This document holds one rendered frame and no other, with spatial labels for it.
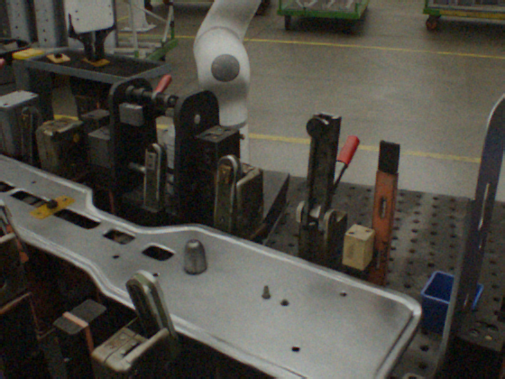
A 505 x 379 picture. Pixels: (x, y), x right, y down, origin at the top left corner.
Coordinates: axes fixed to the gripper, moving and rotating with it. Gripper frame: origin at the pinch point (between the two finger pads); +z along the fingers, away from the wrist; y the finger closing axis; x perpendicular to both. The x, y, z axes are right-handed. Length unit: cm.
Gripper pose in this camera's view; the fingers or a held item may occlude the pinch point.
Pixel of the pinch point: (94, 50)
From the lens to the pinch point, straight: 141.2
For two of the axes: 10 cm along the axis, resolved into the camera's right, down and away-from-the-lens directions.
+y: -7.5, 3.1, -5.8
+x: 6.6, 3.3, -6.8
